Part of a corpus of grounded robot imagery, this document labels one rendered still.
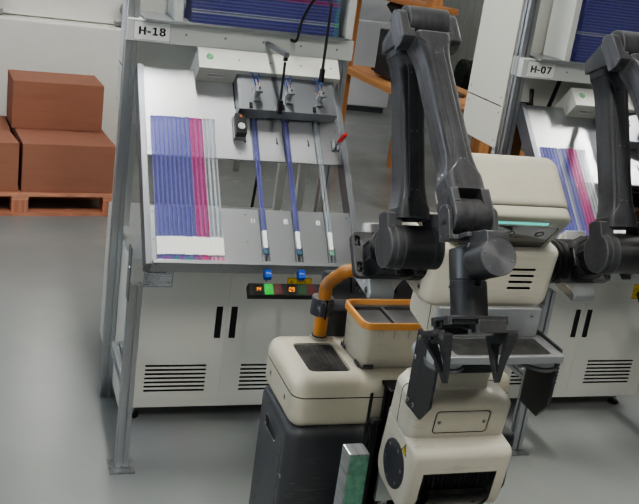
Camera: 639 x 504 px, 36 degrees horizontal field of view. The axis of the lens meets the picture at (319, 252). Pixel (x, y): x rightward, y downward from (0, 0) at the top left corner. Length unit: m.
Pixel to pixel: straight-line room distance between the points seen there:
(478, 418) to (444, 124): 0.70
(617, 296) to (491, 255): 2.69
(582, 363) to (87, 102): 3.29
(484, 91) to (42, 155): 2.62
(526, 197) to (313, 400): 0.69
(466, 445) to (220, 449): 1.58
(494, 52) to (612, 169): 2.19
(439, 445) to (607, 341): 2.24
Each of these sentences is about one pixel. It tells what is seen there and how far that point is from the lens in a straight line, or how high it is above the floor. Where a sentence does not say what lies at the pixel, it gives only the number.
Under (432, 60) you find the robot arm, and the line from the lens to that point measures 1.67.
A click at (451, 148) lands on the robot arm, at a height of 1.44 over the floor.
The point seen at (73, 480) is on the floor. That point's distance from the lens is 3.27.
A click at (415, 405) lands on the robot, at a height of 0.90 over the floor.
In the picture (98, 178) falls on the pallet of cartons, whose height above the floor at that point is 0.22.
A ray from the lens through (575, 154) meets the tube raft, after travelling 3.84.
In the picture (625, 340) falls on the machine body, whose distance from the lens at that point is 4.23.
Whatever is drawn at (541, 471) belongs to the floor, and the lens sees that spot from 3.73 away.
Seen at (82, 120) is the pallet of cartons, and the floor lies 0.47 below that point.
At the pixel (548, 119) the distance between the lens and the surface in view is 3.89.
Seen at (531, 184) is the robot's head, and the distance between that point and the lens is 1.85.
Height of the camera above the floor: 1.74
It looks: 18 degrees down
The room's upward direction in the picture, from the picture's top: 8 degrees clockwise
